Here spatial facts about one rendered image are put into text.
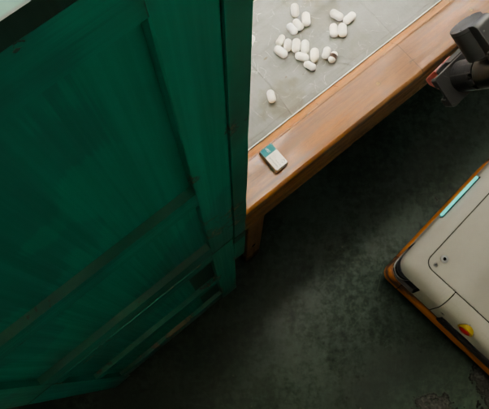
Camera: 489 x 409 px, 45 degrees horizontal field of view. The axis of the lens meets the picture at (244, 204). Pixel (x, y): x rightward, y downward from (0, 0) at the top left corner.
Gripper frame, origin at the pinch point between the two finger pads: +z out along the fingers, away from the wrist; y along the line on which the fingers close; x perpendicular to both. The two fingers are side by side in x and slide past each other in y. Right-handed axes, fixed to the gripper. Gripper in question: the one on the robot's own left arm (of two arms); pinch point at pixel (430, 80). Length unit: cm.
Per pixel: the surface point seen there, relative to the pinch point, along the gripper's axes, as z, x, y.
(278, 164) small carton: 25.0, -1.6, 27.4
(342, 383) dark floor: 70, 82, 45
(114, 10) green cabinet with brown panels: -62, -42, 54
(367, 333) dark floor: 72, 78, 27
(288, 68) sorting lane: 36.7, -14.0, 6.6
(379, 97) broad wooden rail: 24.6, 3.6, -2.2
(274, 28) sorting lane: 41.4, -23.0, 1.4
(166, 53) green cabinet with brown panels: -55, -38, 52
